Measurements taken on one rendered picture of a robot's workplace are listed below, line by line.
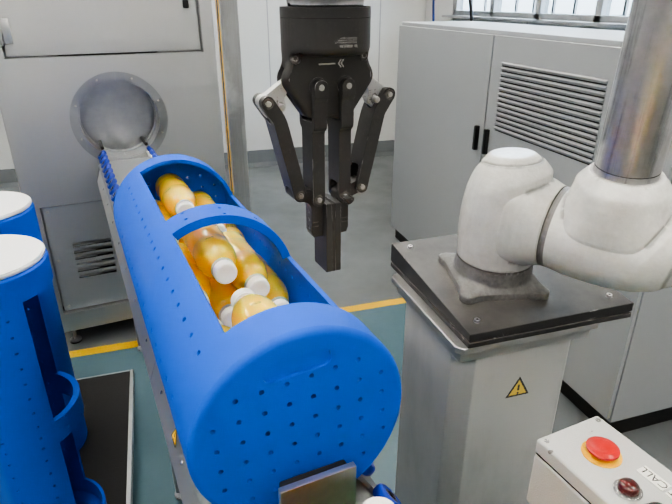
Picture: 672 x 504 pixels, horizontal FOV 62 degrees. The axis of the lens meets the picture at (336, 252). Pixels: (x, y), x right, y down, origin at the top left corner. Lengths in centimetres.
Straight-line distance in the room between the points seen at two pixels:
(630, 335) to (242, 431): 178
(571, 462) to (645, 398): 183
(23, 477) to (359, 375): 113
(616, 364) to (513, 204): 138
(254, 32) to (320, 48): 530
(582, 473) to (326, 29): 53
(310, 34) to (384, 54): 569
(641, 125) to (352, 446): 63
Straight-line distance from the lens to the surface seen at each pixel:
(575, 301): 120
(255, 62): 578
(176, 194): 127
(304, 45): 47
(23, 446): 161
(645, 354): 238
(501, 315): 110
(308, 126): 50
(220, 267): 94
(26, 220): 182
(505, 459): 133
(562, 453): 73
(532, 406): 127
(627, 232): 100
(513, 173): 105
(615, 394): 241
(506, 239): 107
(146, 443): 241
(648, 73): 94
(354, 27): 47
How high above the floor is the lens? 157
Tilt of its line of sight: 24 degrees down
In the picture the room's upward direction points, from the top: straight up
